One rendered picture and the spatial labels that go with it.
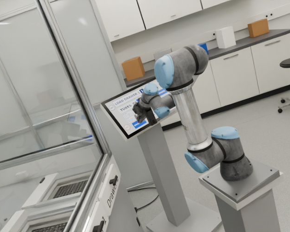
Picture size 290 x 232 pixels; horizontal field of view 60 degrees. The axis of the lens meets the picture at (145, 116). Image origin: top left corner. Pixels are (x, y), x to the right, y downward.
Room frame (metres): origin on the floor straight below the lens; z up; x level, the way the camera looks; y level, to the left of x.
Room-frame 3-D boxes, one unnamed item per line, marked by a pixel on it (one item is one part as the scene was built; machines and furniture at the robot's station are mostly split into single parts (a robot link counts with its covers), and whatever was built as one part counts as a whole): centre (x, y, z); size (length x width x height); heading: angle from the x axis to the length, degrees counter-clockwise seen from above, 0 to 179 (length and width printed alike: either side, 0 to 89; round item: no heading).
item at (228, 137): (1.05, -0.31, 0.95); 0.13 x 0.12 x 0.14; 108
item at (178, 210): (1.70, -0.02, 0.51); 0.50 x 0.45 x 1.02; 30
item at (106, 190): (1.13, 0.28, 0.87); 0.29 x 0.02 x 0.11; 170
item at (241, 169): (1.05, -0.33, 0.83); 0.15 x 0.15 x 0.10
